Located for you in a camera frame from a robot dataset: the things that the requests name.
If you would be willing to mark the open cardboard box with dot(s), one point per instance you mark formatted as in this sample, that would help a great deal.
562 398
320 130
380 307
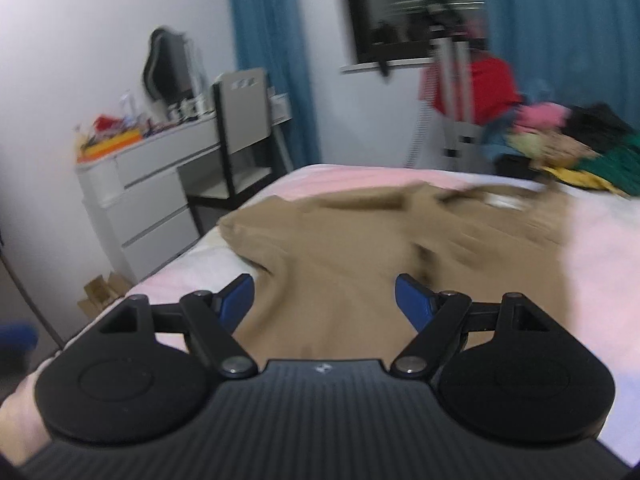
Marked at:
100 292

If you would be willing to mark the tan shirt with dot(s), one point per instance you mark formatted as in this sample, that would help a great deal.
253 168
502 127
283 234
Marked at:
325 280

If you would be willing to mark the orange box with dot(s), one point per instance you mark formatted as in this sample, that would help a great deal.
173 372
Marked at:
112 145

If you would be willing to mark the pile of colourful clothes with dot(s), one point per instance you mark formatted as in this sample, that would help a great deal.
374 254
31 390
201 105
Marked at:
600 160

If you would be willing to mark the white dresser desk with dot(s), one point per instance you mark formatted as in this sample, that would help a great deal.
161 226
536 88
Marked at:
150 220

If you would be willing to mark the wide blue curtain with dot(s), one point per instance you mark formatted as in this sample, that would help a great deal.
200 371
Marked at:
575 25

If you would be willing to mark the white metal clothes rack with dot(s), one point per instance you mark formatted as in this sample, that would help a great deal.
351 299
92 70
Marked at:
457 90

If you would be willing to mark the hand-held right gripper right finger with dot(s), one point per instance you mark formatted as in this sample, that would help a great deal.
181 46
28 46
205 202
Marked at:
415 302

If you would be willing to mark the black and beige chair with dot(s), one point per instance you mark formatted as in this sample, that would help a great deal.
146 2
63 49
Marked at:
245 105

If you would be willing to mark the black framed mirror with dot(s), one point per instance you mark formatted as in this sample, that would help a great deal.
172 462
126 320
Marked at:
165 70

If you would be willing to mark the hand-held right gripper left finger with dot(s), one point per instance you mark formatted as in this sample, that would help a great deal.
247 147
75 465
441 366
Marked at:
235 302

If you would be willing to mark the red garment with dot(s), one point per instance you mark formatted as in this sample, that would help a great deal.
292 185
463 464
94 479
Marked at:
492 87

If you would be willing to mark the group of small bottles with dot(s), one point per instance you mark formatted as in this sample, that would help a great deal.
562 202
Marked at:
185 107

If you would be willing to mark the dark window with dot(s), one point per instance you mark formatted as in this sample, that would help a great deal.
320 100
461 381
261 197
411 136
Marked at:
390 10

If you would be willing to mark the narrow blue curtain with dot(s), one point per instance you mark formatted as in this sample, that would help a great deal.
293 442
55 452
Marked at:
270 35

